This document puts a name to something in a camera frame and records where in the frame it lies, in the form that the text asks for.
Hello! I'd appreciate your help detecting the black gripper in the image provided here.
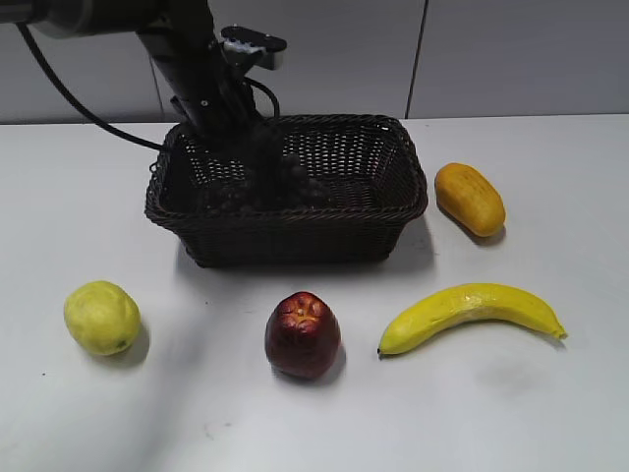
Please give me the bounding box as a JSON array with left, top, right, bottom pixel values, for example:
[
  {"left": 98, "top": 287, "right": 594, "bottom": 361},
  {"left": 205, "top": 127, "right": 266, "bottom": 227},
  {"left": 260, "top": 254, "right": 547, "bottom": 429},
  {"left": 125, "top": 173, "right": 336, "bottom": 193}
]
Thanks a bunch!
[{"left": 138, "top": 29, "right": 284, "bottom": 197}]

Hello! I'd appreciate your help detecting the purple grape bunch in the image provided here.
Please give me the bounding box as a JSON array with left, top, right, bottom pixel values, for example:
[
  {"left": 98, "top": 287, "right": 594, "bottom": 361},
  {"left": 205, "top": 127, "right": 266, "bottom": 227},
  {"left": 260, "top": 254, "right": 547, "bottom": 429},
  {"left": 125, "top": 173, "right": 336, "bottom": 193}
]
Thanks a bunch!
[{"left": 197, "top": 153, "right": 332, "bottom": 213}]

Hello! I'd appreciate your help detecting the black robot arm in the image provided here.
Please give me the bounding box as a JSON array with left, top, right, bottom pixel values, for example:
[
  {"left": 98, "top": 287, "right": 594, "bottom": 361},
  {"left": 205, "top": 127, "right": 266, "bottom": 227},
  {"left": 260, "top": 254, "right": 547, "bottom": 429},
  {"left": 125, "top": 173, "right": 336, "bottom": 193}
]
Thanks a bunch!
[{"left": 1, "top": 0, "right": 287, "bottom": 199}]

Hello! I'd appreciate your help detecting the black woven basket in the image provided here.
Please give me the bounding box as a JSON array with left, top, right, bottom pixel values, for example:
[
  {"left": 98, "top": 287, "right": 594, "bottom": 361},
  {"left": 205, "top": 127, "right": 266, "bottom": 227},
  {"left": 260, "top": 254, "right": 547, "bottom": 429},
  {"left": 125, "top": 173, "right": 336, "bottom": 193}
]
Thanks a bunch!
[{"left": 144, "top": 114, "right": 429, "bottom": 267}]

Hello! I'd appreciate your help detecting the red apple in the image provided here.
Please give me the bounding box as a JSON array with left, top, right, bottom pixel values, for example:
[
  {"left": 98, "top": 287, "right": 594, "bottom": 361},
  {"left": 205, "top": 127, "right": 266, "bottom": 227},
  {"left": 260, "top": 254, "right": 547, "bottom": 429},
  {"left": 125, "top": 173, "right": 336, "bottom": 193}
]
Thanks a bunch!
[{"left": 264, "top": 291, "right": 341, "bottom": 381}]

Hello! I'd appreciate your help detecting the orange-yellow mango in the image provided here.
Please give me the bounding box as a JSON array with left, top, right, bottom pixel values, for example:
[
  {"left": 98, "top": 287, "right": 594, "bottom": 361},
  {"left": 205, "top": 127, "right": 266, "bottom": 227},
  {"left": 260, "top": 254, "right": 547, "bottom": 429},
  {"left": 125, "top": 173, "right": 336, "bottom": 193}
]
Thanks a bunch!
[{"left": 434, "top": 162, "right": 506, "bottom": 238}]

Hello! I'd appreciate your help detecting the yellow-green lemon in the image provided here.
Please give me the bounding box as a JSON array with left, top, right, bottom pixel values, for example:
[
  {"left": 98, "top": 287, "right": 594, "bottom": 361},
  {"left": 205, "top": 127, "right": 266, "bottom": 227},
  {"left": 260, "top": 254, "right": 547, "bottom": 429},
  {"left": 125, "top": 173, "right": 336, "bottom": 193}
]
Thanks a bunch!
[{"left": 64, "top": 280, "right": 142, "bottom": 357}]

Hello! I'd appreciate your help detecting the yellow banana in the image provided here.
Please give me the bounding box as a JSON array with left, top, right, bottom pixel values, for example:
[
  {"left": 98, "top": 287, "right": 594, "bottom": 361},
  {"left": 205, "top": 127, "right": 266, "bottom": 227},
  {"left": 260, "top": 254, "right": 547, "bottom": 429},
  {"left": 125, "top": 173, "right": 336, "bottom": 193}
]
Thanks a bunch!
[{"left": 377, "top": 283, "right": 568, "bottom": 357}]

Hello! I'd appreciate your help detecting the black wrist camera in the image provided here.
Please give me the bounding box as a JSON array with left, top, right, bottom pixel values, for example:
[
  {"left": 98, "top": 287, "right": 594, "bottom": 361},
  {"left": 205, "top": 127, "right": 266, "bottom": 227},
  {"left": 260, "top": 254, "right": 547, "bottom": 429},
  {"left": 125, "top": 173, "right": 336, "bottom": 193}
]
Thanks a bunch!
[{"left": 221, "top": 25, "right": 288, "bottom": 73}]

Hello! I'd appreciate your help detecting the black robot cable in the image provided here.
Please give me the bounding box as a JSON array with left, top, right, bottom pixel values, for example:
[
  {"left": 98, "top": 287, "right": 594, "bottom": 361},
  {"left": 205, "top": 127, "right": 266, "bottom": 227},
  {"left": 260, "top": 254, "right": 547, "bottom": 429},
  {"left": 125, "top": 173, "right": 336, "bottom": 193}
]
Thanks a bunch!
[{"left": 17, "top": 23, "right": 166, "bottom": 151}]

